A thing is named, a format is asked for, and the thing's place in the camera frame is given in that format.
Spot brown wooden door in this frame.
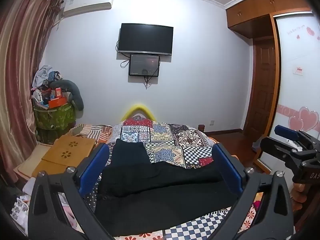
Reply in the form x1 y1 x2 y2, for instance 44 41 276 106
244 38 278 136

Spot black pants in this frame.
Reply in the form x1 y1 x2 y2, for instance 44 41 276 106
95 139 242 237

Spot person's right hand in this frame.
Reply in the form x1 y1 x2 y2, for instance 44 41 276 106
291 182 305 217

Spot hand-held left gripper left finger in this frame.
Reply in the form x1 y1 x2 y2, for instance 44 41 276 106
27 142 118 240

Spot green storage bin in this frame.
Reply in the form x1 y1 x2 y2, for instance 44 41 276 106
33 102 76 143

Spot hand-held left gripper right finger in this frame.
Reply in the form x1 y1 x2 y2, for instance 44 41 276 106
212 142 294 240

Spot yellow padded bed end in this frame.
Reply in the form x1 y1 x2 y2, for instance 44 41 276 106
121 103 156 121

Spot light wooden board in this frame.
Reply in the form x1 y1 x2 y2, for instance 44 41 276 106
13 144 53 182

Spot orange box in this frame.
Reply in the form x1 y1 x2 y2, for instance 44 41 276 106
48 97 68 109

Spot black wall television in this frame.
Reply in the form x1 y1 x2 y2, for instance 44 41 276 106
117 23 174 56

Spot small black wall monitor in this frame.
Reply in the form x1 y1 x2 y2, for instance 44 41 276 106
129 54 161 77

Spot pile of clothes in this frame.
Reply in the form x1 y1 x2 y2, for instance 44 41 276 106
32 65 63 88

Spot striped brown curtain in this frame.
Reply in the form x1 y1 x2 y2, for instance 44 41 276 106
0 0 63 182

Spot striped orange cloth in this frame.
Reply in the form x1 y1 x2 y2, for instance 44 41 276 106
69 123 113 144

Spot wooden overhead cabinet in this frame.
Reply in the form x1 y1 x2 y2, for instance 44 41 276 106
224 0 314 38

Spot grey curved pillow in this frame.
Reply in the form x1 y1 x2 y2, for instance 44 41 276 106
51 79 85 111

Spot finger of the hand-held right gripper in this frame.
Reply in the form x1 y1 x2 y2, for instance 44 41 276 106
259 136 304 172
274 125 320 153

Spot white air conditioner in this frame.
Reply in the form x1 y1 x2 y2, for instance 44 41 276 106
62 0 115 16

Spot wooden lap desk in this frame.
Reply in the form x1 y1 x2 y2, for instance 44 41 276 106
31 135 97 178

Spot pile of printed papers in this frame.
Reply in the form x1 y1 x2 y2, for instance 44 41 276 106
9 195 31 232

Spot patchwork printed blanket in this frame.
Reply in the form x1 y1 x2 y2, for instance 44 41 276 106
57 116 267 240

